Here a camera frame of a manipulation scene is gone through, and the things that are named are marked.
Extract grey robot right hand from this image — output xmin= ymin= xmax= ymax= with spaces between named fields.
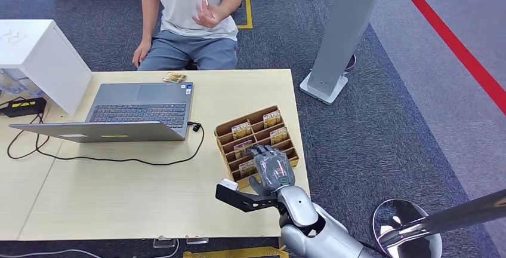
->
xmin=246 ymin=145 xmax=297 ymax=196

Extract yellow hotel key card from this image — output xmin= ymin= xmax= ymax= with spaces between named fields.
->
xmin=238 ymin=159 xmax=258 ymax=178
xmin=233 ymin=140 xmax=254 ymax=160
xmin=263 ymin=110 xmax=282 ymax=130
xmin=162 ymin=72 xmax=188 ymax=84
xmin=232 ymin=121 xmax=253 ymax=141
xmin=270 ymin=127 xmax=289 ymax=146

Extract brown cardboard card holder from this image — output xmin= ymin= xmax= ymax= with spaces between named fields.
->
xmin=214 ymin=105 xmax=300 ymax=192

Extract person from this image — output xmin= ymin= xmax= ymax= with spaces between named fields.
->
xmin=128 ymin=0 xmax=245 ymax=71

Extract person's left hand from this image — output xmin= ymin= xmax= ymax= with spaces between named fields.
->
xmin=192 ymin=0 xmax=222 ymax=29

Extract person's hand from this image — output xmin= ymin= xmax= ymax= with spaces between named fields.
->
xmin=132 ymin=39 xmax=153 ymax=68
xmin=192 ymin=0 xmax=222 ymax=29

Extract person's right hand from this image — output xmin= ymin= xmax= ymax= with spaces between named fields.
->
xmin=132 ymin=39 xmax=153 ymax=68

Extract yellow flat object under table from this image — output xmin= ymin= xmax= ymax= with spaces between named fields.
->
xmin=182 ymin=247 xmax=290 ymax=258

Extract grey open laptop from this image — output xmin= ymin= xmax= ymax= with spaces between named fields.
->
xmin=8 ymin=82 xmax=195 ymax=143

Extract grey kiosk pillar stand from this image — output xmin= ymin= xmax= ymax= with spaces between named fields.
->
xmin=299 ymin=0 xmax=386 ymax=106

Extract red barrier belt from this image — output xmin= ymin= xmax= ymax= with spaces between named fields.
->
xmin=389 ymin=0 xmax=506 ymax=115

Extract white cabinet box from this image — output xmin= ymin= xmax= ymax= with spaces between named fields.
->
xmin=0 ymin=19 xmax=93 ymax=116

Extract black power adapter yellow label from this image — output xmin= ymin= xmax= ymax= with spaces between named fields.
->
xmin=0 ymin=97 xmax=47 ymax=118

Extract clear plastic water bottles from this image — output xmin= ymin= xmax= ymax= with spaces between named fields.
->
xmin=0 ymin=68 xmax=44 ymax=98

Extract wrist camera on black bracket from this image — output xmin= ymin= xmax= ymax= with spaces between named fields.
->
xmin=215 ymin=179 xmax=280 ymax=213

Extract black laptop power cable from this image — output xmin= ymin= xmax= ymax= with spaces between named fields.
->
xmin=7 ymin=112 xmax=205 ymax=167

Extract chrome stanchion post with base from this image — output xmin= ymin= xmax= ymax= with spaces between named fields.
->
xmin=372 ymin=189 xmax=506 ymax=258

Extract white floor cable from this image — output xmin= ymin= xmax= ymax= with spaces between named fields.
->
xmin=0 ymin=248 xmax=104 ymax=258

